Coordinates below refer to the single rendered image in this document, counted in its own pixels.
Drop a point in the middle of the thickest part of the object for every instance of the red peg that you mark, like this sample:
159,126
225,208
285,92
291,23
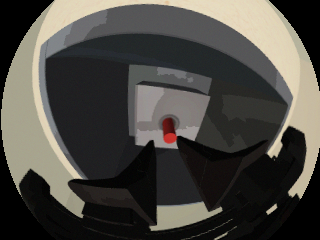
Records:
169,133

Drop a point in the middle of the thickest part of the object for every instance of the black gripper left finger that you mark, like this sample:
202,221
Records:
135,187

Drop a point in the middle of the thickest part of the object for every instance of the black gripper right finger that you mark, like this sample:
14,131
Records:
214,172

